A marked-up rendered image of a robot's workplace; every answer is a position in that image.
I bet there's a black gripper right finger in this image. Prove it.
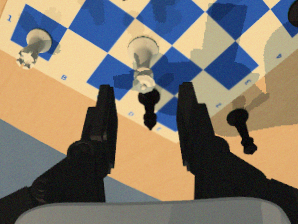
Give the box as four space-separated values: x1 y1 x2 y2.
176 82 298 224

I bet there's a white chess rook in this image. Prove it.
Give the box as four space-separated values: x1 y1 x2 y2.
16 28 52 69

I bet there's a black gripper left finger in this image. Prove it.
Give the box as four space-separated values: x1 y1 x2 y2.
0 84 118 224

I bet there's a blue and cream chessboard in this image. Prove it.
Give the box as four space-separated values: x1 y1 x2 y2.
0 0 298 143

